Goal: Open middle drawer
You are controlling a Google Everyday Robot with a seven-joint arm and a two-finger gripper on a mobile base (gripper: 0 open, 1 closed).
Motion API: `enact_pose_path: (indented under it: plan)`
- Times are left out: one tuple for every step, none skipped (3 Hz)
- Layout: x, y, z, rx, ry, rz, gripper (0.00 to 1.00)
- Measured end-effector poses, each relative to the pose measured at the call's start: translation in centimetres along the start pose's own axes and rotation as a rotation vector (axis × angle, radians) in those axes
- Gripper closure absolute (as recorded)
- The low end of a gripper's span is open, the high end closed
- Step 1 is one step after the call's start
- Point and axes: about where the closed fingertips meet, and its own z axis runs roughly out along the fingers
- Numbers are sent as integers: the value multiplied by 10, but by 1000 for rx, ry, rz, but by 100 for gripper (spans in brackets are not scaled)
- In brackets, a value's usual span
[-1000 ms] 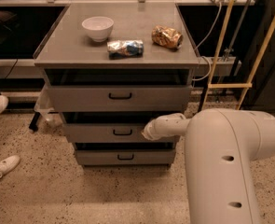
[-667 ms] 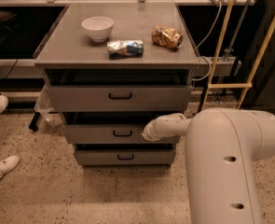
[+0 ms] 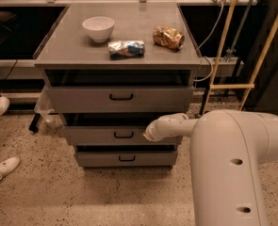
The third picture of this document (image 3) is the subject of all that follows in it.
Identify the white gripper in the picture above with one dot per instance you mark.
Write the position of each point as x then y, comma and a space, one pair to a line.
155, 130

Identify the grey drawer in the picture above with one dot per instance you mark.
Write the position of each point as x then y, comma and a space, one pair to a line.
119, 99
126, 159
105, 135

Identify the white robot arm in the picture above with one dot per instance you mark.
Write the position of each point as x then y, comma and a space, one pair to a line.
226, 148

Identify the grey drawer cabinet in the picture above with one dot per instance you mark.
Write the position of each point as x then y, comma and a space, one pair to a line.
108, 79

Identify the grey bottom drawer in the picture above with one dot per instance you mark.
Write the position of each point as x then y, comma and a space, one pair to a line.
126, 159

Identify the grey top drawer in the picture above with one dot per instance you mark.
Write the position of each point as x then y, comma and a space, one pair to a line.
119, 99

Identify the crushed blue silver can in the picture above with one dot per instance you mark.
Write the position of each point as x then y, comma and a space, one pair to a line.
126, 48

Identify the crushed gold can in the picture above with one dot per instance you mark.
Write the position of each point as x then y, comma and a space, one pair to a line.
168, 37

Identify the clear plastic bag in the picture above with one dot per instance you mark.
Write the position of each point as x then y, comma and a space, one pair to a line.
46, 110

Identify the white ceramic bowl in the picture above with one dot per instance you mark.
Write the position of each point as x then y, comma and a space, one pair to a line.
99, 28

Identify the white sneaker lower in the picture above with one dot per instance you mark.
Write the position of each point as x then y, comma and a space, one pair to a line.
8, 166

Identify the grey cable tray rail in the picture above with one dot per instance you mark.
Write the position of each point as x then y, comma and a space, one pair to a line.
225, 68

